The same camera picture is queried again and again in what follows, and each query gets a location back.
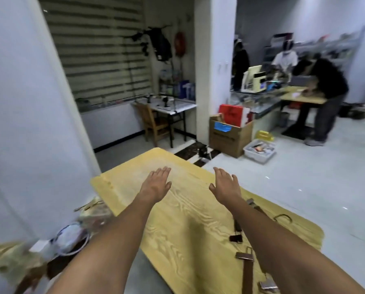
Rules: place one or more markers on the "yellow small box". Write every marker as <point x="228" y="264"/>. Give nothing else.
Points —
<point x="265" y="135"/>

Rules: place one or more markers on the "silver metal clasp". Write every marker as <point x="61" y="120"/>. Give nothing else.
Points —
<point x="268" y="286"/>

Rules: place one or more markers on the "white plastic bin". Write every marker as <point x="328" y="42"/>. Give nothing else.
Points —
<point x="260" y="150"/>

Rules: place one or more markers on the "small black tripod device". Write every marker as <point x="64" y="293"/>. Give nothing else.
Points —
<point x="204" y="153"/>

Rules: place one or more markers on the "black hanging backpack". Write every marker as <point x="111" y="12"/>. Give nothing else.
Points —
<point x="161" y="45"/>

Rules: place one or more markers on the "white folding table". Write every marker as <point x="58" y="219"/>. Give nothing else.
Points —
<point x="173" y="105"/>

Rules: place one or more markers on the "person's left hand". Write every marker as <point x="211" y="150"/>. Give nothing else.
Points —
<point x="154" y="188"/>

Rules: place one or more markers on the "red flat box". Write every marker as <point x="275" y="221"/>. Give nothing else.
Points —
<point x="233" y="114"/>

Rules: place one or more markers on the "light wooden work table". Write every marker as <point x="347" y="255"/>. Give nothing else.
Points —
<point x="304" y="99"/>

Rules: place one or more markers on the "wooden chair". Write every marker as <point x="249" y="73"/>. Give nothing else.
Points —
<point x="152" y="122"/>

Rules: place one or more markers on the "person's left thumb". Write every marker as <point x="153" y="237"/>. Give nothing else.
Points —
<point x="168" y="186"/>

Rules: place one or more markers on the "striped window blind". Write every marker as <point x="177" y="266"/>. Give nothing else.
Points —
<point x="100" y="48"/>

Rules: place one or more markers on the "crumpled yellow plastic bag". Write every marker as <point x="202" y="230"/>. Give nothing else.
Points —
<point x="14" y="261"/>

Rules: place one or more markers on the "person's right hand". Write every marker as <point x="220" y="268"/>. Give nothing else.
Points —
<point x="227" y="189"/>

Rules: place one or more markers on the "brown cardboard box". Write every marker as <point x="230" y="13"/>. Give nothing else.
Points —
<point x="230" y="136"/>

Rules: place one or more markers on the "person's right thumb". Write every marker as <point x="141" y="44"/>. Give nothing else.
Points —
<point x="213" y="189"/>

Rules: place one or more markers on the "wall shelf with goods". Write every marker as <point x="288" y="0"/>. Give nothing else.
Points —
<point x="326" y="47"/>

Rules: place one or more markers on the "red round hanging object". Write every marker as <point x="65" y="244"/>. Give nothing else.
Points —
<point x="180" y="44"/>

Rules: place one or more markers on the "glass display counter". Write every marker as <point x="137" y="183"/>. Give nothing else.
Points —
<point x="256" y="102"/>

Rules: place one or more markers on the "person's left forearm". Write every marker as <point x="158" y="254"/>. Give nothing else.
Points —
<point x="109" y="251"/>

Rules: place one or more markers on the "person's right forearm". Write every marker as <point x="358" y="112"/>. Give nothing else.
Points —
<point x="286" y="254"/>

